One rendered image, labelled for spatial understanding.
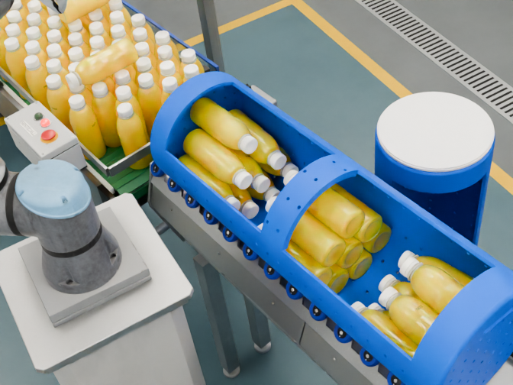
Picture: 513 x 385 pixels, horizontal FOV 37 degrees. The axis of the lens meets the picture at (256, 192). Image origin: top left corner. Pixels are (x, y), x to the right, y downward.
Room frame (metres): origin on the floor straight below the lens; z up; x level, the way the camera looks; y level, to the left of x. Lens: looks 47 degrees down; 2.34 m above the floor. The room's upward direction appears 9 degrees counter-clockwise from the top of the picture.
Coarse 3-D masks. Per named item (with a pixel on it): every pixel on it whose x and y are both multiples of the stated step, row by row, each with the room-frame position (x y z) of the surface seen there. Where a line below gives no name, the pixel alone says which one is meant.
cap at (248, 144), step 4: (248, 136) 1.27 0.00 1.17; (244, 140) 1.26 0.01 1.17; (248, 140) 1.26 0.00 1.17; (252, 140) 1.26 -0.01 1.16; (240, 144) 1.26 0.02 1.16; (244, 144) 1.25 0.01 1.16; (248, 144) 1.26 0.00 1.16; (252, 144) 1.26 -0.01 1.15; (256, 144) 1.27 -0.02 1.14; (240, 148) 1.26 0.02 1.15; (244, 148) 1.25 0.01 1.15; (248, 148) 1.25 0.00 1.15; (252, 148) 1.26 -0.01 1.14; (244, 152) 1.25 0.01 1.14; (248, 152) 1.25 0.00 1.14; (252, 152) 1.26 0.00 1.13
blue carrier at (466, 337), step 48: (192, 96) 1.36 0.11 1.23; (240, 96) 1.49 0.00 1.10; (288, 144) 1.35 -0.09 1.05; (192, 192) 1.21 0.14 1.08; (288, 192) 1.04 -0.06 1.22; (384, 192) 1.09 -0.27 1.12; (288, 240) 0.97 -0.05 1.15; (432, 240) 0.98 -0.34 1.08; (480, 288) 0.74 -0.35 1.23; (384, 336) 0.74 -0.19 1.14; (432, 336) 0.69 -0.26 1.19; (480, 336) 0.68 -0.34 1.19; (432, 384) 0.64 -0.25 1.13; (480, 384) 0.70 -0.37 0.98
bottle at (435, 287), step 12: (420, 264) 0.86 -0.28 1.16; (408, 276) 0.84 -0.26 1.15; (420, 276) 0.83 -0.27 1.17; (432, 276) 0.82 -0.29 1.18; (444, 276) 0.82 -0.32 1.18; (420, 288) 0.81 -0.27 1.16; (432, 288) 0.80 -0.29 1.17; (444, 288) 0.79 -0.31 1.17; (456, 288) 0.79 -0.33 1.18; (432, 300) 0.78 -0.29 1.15; (444, 300) 0.77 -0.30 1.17
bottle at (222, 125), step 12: (192, 108) 1.40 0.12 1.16; (204, 108) 1.38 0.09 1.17; (216, 108) 1.37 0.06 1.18; (192, 120) 1.39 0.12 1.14; (204, 120) 1.36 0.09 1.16; (216, 120) 1.33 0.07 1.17; (228, 120) 1.32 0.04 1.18; (216, 132) 1.31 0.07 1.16; (228, 132) 1.29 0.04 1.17; (240, 132) 1.29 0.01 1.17; (228, 144) 1.28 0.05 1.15
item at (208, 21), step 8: (200, 0) 1.99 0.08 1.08; (208, 0) 1.99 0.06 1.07; (200, 8) 1.99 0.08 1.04; (208, 8) 1.98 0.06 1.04; (200, 16) 2.00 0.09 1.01; (208, 16) 1.98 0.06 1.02; (208, 24) 1.98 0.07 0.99; (216, 24) 1.99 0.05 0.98; (208, 32) 1.98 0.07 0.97; (216, 32) 1.99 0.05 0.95; (208, 40) 1.98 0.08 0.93; (216, 40) 1.99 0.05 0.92; (208, 48) 1.99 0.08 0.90; (216, 48) 1.98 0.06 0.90; (208, 56) 1.99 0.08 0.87; (216, 56) 1.98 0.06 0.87; (224, 72) 1.99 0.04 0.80
